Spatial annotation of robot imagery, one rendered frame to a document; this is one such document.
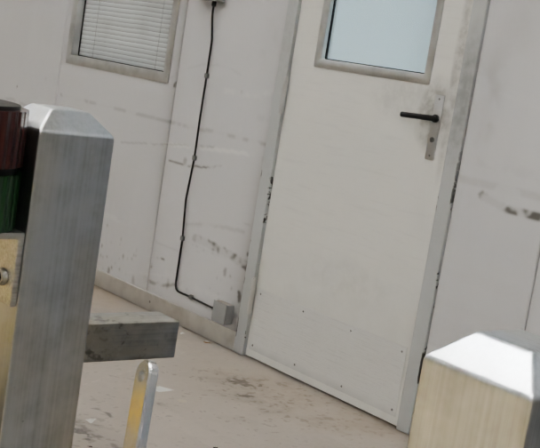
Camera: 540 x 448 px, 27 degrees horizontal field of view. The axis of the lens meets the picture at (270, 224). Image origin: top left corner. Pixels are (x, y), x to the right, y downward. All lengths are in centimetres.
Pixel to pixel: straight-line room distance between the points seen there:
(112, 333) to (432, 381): 58
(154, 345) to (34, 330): 41
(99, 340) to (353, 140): 327
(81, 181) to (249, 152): 403
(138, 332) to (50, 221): 41
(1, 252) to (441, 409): 24
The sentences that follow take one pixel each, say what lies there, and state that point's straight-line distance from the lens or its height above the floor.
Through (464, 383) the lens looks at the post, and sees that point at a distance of 28.
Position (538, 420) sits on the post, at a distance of 27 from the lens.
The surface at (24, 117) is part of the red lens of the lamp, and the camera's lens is 44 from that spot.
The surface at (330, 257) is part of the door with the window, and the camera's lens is 413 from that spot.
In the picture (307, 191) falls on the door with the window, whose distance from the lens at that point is 422.
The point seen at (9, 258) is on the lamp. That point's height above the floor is 108.
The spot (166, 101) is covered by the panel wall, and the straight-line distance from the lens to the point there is 496.
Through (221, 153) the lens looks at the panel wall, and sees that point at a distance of 462.
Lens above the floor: 117
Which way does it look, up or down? 8 degrees down
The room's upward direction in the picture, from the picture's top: 9 degrees clockwise
